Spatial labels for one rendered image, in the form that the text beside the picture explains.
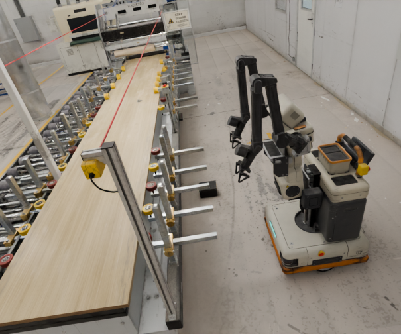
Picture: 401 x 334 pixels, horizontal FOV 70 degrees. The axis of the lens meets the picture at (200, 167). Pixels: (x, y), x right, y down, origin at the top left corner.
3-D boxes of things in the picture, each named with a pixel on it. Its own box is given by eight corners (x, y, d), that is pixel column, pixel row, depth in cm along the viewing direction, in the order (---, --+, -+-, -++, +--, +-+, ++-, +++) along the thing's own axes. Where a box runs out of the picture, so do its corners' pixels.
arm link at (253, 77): (278, 71, 142) (272, 66, 150) (251, 80, 143) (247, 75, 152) (290, 146, 166) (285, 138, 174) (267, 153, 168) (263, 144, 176)
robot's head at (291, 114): (295, 103, 191) (280, 90, 185) (307, 116, 174) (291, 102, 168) (280, 119, 197) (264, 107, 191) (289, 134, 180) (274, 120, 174)
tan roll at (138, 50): (181, 44, 567) (180, 38, 560) (181, 46, 556) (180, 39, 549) (111, 57, 571) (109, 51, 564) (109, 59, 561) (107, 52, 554)
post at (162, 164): (178, 211, 221) (164, 159, 194) (178, 214, 218) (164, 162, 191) (173, 212, 221) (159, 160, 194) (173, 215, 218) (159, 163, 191)
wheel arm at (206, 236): (217, 235, 172) (216, 230, 170) (217, 240, 169) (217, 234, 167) (146, 246, 174) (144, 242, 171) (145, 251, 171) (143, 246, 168)
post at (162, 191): (178, 236, 200) (162, 181, 174) (178, 240, 197) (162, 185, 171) (173, 236, 200) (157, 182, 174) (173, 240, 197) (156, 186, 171)
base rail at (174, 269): (179, 67, 573) (177, 61, 567) (183, 328, 148) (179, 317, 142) (175, 67, 573) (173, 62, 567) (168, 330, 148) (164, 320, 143)
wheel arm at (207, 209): (213, 209, 194) (212, 204, 191) (213, 212, 191) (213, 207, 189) (149, 219, 195) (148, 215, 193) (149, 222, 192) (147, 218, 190)
